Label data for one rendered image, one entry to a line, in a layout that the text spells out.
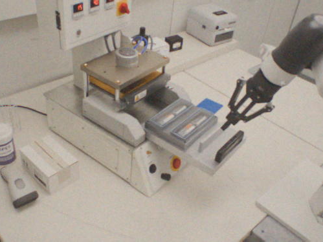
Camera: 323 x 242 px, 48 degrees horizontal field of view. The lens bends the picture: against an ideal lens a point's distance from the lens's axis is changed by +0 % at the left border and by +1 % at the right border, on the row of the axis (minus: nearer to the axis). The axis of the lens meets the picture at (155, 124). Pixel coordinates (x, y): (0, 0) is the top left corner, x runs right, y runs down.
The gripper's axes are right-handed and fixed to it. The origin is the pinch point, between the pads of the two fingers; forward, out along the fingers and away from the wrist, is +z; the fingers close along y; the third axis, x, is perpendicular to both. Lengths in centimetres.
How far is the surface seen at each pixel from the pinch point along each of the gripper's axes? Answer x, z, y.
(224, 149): -3.9, 6.0, 4.8
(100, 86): -9.4, 21.6, -40.4
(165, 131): -8.4, 14.7, -12.2
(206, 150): -4.1, 11.8, 1.0
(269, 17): 212, 61, -50
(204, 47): 92, 48, -47
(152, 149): -8.1, 26.0, -12.2
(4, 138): -38, 42, -49
